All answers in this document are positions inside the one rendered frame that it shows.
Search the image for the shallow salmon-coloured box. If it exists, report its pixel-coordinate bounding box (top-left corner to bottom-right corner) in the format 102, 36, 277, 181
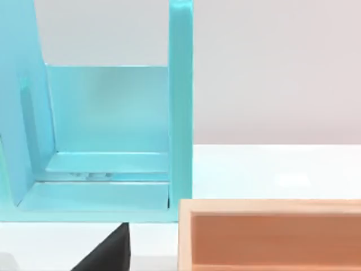
178, 198, 361, 271

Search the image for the light blue rack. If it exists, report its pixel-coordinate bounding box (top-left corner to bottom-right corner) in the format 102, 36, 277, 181
0, 0, 195, 224

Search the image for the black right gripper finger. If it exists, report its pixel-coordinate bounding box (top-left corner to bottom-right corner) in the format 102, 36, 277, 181
70, 222, 131, 271

